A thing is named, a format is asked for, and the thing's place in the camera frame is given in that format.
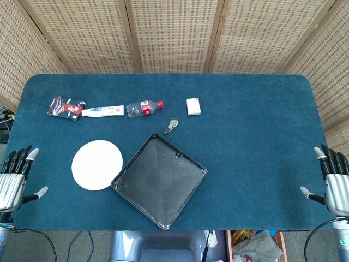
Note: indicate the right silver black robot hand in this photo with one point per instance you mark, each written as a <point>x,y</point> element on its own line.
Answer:
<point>338,191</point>

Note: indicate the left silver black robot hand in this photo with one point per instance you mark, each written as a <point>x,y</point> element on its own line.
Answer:
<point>12,191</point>

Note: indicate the white round plate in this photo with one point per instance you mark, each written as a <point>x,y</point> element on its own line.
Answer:
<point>96,165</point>

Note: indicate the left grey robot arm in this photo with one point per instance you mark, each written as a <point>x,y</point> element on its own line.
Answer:
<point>3,243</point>

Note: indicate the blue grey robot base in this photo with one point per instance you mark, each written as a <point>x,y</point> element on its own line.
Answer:
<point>163,245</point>

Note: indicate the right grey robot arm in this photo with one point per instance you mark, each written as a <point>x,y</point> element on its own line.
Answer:
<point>343,240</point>

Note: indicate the black square tray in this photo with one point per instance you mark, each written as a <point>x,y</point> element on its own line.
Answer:
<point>161,183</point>

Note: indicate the blue felt tablecloth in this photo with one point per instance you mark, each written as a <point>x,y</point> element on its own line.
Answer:
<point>259,150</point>

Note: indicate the red black snack packet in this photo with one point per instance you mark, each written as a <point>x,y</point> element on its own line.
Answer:
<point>65,109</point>

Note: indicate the grey crumpled cloth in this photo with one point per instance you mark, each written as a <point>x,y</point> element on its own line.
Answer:
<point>256,245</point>

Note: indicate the white toothpaste tube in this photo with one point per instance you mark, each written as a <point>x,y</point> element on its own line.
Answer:
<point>103,111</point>

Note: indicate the woven bamboo screen panel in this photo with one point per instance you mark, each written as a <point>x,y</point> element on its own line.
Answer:
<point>87,35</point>
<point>16,62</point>
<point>261,35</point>
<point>174,35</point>
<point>332,68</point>

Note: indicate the orange wooden crate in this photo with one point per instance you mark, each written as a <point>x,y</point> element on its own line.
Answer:
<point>228,247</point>

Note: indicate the clear bottle with red cap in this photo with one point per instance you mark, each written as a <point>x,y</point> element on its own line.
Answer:
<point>143,108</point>

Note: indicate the small white box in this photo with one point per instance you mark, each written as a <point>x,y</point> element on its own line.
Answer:
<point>194,107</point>

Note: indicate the small correction tape dispenser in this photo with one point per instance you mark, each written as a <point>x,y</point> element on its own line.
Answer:
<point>171,125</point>

